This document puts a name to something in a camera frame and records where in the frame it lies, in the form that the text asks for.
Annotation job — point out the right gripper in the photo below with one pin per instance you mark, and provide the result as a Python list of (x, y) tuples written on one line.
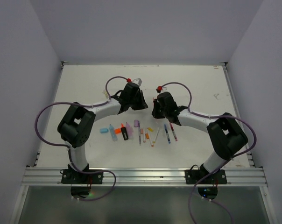
[(154, 112)]

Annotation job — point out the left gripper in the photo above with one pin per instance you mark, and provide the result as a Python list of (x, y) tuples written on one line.
[(142, 104)]

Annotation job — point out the clear purple gel pen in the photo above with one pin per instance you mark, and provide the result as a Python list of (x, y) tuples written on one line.
[(139, 132)]

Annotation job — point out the purple highlighter cap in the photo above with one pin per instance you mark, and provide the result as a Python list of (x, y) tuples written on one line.
[(136, 123)]

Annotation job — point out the blue gel pen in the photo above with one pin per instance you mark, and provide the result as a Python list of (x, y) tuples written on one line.
[(167, 133)]

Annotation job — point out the red gel pen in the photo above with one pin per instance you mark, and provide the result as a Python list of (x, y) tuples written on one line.
[(173, 132)]

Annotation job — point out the purple highlighter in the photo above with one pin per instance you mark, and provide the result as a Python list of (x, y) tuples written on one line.
[(130, 132)]

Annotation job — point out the black orange highlighter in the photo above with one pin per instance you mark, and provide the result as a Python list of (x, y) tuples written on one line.
[(124, 132)]

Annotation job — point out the white orange marker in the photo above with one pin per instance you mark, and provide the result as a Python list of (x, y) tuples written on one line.
[(150, 140)]

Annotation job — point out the orange highlighter cap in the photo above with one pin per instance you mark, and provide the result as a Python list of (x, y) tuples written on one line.
[(117, 131)]

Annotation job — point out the light blue highlighter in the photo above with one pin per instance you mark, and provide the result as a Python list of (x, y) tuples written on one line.
[(112, 132)]

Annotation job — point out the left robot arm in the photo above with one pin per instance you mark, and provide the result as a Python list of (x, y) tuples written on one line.
[(76, 125)]

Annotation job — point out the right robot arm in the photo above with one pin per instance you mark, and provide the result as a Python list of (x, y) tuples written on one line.
[(227, 137)]

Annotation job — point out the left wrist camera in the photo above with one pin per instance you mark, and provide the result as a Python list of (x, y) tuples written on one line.
[(137, 81)]

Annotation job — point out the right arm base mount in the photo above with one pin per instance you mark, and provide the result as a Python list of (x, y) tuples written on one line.
[(201, 176)]

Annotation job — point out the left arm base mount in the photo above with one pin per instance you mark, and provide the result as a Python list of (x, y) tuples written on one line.
[(82, 176)]

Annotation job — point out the aluminium front rail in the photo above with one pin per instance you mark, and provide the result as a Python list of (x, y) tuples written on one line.
[(147, 177)]

